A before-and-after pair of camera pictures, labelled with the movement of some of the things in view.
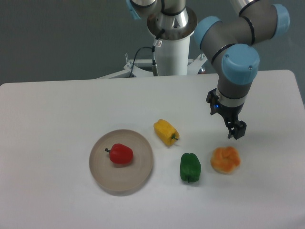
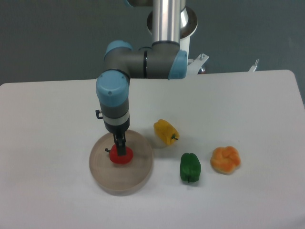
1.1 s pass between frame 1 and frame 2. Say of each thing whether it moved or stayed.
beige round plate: stayed
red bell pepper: stayed
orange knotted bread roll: stayed
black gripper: moved
